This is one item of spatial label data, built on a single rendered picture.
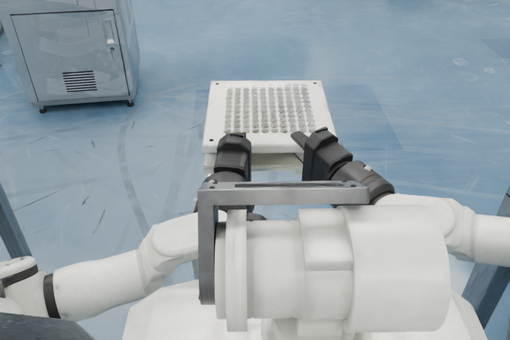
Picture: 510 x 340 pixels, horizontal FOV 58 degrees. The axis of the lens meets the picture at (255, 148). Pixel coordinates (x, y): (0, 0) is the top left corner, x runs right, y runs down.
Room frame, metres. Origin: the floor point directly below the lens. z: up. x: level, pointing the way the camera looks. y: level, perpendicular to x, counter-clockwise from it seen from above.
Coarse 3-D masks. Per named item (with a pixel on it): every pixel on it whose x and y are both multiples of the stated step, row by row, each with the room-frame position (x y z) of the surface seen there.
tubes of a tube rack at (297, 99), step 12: (240, 96) 0.82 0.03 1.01; (252, 96) 0.82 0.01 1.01; (264, 96) 0.82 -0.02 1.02; (288, 96) 0.82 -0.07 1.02; (240, 108) 0.77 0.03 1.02; (252, 108) 0.77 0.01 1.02; (264, 108) 0.78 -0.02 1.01; (288, 108) 0.77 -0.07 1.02; (300, 108) 0.78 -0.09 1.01; (240, 120) 0.74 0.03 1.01; (252, 120) 0.74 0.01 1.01; (264, 120) 0.73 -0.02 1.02; (276, 120) 0.73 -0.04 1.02; (288, 120) 0.74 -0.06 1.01; (300, 120) 0.73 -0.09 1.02
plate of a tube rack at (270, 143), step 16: (256, 80) 0.90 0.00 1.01; (272, 80) 0.90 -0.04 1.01; (288, 80) 0.90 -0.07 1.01; (304, 80) 0.90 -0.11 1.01; (320, 80) 0.91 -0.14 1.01; (224, 96) 0.83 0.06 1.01; (320, 96) 0.83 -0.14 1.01; (208, 112) 0.77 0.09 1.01; (224, 112) 0.77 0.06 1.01; (304, 112) 0.77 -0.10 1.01; (320, 112) 0.77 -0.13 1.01; (208, 128) 0.71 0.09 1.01; (288, 128) 0.71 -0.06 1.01; (208, 144) 0.66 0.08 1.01; (256, 144) 0.66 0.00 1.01; (272, 144) 0.66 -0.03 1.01; (288, 144) 0.66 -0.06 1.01
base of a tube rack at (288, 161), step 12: (252, 156) 0.69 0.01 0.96; (264, 156) 0.69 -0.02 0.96; (276, 156) 0.69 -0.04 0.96; (288, 156) 0.69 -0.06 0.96; (204, 168) 0.66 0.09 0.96; (252, 168) 0.66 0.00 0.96; (264, 168) 0.66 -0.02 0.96; (276, 168) 0.66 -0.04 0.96; (288, 168) 0.66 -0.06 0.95; (300, 168) 0.66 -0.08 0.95
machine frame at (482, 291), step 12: (504, 204) 0.73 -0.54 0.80; (504, 216) 0.72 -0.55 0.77; (480, 264) 0.73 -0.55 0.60; (480, 276) 0.71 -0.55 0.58; (492, 276) 0.69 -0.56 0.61; (504, 276) 0.69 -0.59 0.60; (468, 288) 0.73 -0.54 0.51; (480, 288) 0.70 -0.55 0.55; (492, 288) 0.69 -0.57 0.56; (504, 288) 0.70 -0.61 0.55; (468, 300) 0.72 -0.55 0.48; (480, 300) 0.69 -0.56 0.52; (492, 300) 0.69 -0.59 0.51; (480, 312) 0.69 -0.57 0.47; (492, 312) 0.70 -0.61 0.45
